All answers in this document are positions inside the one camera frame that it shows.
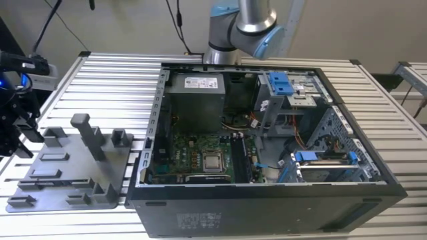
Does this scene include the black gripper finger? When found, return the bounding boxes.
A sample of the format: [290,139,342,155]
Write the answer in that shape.
[13,95,47,144]
[0,119,35,160]

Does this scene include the black installed RAM stick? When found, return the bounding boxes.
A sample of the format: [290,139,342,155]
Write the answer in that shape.
[230,132,252,183]

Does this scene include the grey plastic parts rack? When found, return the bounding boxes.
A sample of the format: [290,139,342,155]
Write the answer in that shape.
[5,112,136,214]

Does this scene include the green motherboard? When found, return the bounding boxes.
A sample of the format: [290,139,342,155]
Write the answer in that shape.
[148,133,268,185]

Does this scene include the grey power supply unit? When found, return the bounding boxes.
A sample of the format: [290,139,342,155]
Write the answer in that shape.
[166,72,228,135]

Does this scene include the silver CPU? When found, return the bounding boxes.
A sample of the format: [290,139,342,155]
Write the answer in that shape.
[203,154,224,171]

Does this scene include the black graphics card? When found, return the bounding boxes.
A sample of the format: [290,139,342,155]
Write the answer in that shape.
[184,174,232,185]

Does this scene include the grey metal drive cage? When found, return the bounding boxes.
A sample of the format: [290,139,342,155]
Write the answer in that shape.
[252,71,330,138]

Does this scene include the blue plastic disk carrier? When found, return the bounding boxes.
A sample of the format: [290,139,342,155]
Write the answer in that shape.
[268,71,295,96]

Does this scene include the black open PC case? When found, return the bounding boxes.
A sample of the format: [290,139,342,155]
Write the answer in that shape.
[123,61,408,238]

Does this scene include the hard disk in blue carrier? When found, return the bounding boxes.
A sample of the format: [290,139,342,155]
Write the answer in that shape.
[290,150,360,183]

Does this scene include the black box under side table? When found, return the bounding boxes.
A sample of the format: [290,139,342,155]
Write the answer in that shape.
[371,73,404,91]

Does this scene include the aluminium side table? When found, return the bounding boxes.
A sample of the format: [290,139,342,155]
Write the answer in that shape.
[388,61,427,106]

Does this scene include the black camera bracket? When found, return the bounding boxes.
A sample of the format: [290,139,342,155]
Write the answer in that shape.
[0,51,51,76]

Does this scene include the CPU socket metal frame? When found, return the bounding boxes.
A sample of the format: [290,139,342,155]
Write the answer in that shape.
[199,148,228,174]

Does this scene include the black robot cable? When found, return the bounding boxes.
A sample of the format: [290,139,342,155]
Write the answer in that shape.
[166,0,196,55]

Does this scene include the orange wire bundle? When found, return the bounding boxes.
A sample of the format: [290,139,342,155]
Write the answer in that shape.
[288,113,307,149]

